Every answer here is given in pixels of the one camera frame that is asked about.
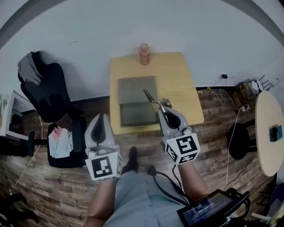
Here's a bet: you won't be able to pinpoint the thin white floor cable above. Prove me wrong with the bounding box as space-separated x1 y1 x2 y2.
8 115 43 194

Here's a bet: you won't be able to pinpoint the white papers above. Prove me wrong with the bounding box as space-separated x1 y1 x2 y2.
48 127 74 159

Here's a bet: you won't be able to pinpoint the person's light blue shirt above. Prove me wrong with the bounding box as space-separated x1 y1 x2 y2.
110 170 185 227

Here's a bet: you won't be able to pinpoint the long white cable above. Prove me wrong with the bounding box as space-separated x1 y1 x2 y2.
223 106 243 192

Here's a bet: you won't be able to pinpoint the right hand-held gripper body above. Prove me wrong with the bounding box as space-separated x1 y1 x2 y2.
161 128 201 166

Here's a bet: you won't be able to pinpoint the grey mat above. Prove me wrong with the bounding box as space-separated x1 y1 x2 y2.
118 75 159 128

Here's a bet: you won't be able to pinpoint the pink bottle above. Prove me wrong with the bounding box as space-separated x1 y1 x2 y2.
138 43 152 66

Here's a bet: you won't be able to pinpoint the black stool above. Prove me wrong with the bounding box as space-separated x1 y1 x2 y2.
227 122 256 160

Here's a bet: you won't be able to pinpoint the black office chair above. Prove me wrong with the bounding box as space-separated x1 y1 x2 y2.
17 51 87 168

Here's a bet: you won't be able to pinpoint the white router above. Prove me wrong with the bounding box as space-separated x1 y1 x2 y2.
250 74 274 93

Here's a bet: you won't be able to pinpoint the person's left black shoe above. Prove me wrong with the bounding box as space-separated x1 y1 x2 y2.
121 146 140 175

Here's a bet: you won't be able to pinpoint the short white cable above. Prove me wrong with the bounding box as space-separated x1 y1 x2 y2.
208 87 226 105

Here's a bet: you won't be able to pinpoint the brown basket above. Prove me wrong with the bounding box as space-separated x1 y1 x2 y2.
232 80 256 107

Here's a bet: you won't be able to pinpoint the person's left forearm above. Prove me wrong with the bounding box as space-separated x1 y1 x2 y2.
84 178 118 227

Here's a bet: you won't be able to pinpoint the dark teal box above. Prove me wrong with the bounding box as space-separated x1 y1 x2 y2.
268 124 284 143

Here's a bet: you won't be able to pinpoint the thick black cable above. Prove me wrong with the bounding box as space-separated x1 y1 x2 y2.
153 170 192 205

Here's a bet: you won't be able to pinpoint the round beige table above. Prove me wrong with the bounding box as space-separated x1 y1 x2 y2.
254 91 284 177

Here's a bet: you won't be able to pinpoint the grey jacket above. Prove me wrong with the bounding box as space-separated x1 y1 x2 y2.
17 51 44 85

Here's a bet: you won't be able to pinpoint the thin black cable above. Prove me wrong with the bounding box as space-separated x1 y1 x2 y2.
171 164 189 200

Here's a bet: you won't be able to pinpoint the black floor stand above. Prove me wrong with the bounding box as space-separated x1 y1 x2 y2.
0 192 40 225

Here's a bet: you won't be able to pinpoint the person's right forearm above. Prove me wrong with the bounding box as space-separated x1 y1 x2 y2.
177 163 210 204

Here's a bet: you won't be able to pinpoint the black screen device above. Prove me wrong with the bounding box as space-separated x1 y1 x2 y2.
176 188 251 227

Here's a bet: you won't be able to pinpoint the white side table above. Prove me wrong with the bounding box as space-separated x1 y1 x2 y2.
0 89 30 138

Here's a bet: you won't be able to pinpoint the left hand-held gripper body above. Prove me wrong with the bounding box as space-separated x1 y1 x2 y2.
85 145 123 182

